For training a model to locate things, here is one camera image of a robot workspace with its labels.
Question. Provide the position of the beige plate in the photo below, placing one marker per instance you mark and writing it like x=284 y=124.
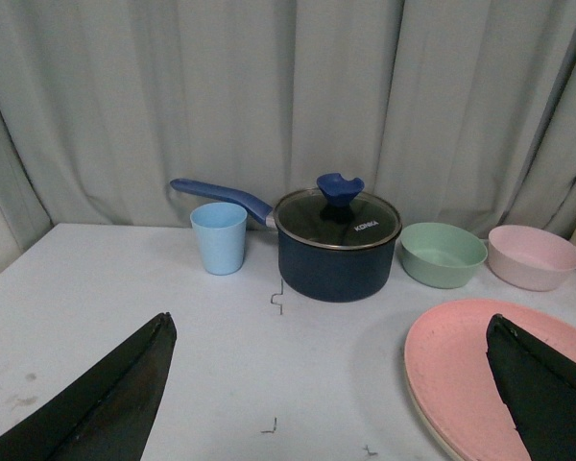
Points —
x=433 y=433

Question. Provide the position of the pink bowl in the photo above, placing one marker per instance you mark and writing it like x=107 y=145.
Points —
x=530 y=258

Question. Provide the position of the dark blue saucepan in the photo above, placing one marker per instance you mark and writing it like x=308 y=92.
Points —
x=321 y=274

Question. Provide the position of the light blue cup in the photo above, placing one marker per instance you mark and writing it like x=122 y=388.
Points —
x=220 y=229

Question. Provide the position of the green bowl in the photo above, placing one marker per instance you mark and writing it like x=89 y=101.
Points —
x=440 y=255

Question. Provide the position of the glass pot lid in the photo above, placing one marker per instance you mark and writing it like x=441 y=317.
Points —
x=337 y=214

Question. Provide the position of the pink plate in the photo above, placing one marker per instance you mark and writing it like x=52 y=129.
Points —
x=445 y=359

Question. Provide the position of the grey curtain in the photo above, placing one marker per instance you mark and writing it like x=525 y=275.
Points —
x=462 y=112

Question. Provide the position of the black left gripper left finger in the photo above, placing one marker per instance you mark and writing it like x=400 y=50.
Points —
x=108 y=412

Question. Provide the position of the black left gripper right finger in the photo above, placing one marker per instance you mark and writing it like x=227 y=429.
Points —
x=537 y=384

